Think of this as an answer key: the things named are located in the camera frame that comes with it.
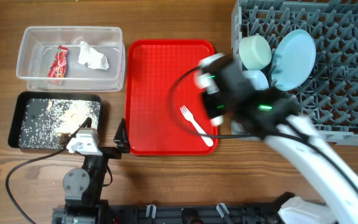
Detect light blue bowl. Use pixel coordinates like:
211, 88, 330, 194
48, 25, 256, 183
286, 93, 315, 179
242, 70, 269, 90

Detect green bowl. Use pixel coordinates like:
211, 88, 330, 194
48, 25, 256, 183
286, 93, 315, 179
239, 35, 272, 70

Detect white plastic fork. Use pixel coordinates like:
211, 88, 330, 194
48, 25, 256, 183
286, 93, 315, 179
180, 105, 214, 147

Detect light blue plate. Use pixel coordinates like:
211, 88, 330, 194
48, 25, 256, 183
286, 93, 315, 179
271, 29, 316, 91

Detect white tissue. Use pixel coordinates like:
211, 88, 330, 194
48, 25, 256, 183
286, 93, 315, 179
78, 41, 109, 70

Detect red snack wrapper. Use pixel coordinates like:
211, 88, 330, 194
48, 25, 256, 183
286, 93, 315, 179
47, 45, 68, 78

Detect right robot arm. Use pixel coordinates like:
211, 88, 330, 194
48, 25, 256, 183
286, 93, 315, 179
197, 57, 358, 223

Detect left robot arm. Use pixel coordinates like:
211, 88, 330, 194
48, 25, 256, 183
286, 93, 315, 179
52, 118, 131, 224

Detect black food waste tray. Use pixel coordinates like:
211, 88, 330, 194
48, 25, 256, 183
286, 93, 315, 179
8, 91, 103, 148

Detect grey dishwasher rack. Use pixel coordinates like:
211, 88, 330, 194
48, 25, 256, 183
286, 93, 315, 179
231, 0, 358, 146

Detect clear plastic waste bin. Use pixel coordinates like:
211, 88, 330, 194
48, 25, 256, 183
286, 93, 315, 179
16, 26, 126, 91

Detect food scraps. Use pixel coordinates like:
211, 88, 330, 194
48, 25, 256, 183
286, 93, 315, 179
18, 98, 101, 150

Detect red serving tray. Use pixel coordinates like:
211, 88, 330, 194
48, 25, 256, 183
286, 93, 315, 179
125, 39, 219, 156

